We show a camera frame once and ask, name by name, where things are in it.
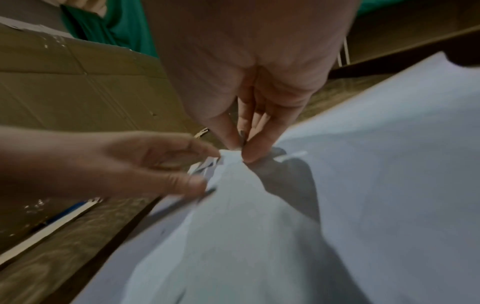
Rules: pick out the person's left hand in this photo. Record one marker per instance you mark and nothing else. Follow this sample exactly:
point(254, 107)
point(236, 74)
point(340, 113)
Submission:
point(93, 163)

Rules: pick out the person's right hand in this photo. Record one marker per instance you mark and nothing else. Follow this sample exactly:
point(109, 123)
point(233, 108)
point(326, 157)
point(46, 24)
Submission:
point(243, 44)

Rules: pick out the white paper sheet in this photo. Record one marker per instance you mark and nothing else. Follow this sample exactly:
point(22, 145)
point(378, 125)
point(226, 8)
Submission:
point(375, 193)

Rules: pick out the blue pencil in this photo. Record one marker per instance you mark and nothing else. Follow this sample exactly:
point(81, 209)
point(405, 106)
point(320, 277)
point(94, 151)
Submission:
point(67, 212)

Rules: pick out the brown cardboard box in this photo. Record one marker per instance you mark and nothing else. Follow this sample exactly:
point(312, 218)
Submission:
point(75, 89)

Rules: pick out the green curtain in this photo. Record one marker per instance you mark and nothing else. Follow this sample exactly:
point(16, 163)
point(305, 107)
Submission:
point(123, 26)

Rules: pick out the tan wooden cabinet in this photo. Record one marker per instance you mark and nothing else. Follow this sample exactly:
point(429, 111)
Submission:
point(405, 23)

